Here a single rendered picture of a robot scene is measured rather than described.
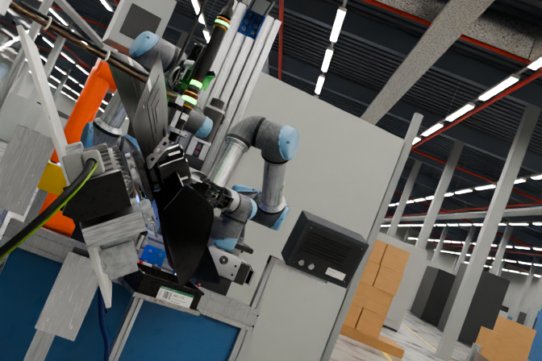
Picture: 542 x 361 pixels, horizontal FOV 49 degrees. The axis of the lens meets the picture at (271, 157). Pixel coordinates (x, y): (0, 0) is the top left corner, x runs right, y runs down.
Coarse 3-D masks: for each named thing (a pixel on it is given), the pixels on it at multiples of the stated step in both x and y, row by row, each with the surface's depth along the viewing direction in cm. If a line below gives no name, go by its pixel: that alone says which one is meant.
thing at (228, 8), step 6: (234, 0) 174; (228, 6) 173; (222, 12) 173; (228, 12) 173; (228, 18) 176; (186, 108) 169; (180, 114) 169; (186, 114) 170; (180, 120) 169; (186, 120) 170; (180, 126) 169; (168, 138) 169; (174, 138) 169
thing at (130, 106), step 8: (120, 56) 164; (136, 64) 171; (112, 72) 159; (120, 72) 162; (136, 72) 169; (120, 80) 160; (128, 80) 163; (136, 80) 166; (120, 88) 159; (128, 88) 162; (136, 88) 165; (120, 96) 159; (128, 96) 161; (136, 96) 163; (128, 104) 160; (136, 104) 162; (128, 112) 159
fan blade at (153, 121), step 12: (156, 60) 137; (156, 72) 137; (156, 84) 138; (144, 96) 131; (156, 96) 139; (156, 108) 140; (132, 120) 126; (144, 120) 135; (156, 120) 142; (144, 132) 138; (156, 132) 145; (144, 144) 142; (156, 144) 148; (144, 156) 146
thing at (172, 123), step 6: (174, 102) 166; (180, 102) 167; (174, 108) 166; (180, 108) 167; (168, 114) 169; (174, 114) 167; (168, 120) 168; (174, 120) 167; (168, 126) 167; (174, 126) 168; (174, 132) 168; (180, 132) 167
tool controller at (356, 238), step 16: (304, 224) 211; (320, 224) 212; (336, 224) 223; (288, 240) 221; (304, 240) 212; (320, 240) 213; (336, 240) 213; (352, 240) 215; (288, 256) 213; (304, 256) 213; (320, 256) 214; (336, 256) 215; (352, 256) 216; (320, 272) 216; (336, 272) 216; (352, 272) 218
